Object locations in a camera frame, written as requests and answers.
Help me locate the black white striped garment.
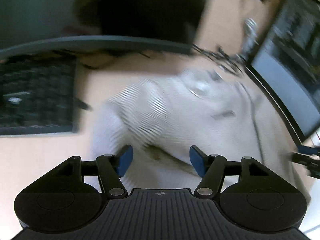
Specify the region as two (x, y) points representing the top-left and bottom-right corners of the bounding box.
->
(91, 70), (303, 190)

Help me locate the black computer tower case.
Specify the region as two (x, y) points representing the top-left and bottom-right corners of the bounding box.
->
(248, 0), (319, 143)

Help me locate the black keyboard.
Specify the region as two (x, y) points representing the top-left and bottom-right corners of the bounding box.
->
(1, 55), (76, 136)

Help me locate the computer monitor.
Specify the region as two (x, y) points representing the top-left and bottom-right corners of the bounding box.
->
(1, 0), (208, 57)

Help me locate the black cable bundle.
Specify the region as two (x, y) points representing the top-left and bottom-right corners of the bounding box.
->
(191, 43), (247, 77)

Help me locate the grey coiled cable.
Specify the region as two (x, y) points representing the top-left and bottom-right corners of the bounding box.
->
(241, 17), (259, 55)

